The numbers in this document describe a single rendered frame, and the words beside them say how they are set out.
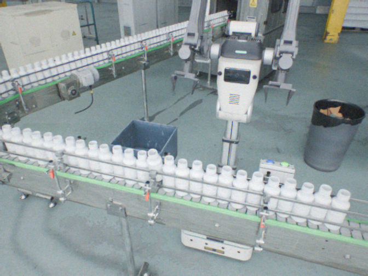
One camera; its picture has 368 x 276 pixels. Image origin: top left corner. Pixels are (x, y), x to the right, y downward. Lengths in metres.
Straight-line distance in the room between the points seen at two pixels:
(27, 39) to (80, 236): 3.32
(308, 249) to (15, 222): 2.26
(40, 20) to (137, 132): 3.43
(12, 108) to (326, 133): 2.66
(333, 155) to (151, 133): 1.91
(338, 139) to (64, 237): 2.54
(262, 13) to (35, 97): 3.25
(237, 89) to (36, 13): 3.88
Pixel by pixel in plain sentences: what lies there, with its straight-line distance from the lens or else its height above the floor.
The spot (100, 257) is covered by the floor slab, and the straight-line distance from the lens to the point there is 2.33.
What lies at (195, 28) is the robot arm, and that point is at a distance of 1.47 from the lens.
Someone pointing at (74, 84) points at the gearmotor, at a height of 0.97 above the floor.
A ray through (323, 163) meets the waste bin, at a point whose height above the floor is 0.11.
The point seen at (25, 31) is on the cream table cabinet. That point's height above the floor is 0.92.
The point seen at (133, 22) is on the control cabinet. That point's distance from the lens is 7.00.
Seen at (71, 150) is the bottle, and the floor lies 1.12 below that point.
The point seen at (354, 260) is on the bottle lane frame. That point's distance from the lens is 1.33.
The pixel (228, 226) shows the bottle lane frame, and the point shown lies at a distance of 1.25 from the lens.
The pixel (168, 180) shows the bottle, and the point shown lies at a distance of 1.20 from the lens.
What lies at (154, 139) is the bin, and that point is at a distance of 1.90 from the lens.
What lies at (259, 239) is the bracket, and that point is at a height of 0.95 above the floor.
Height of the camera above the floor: 1.86
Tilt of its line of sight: 33 degrees down
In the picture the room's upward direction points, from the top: straight up
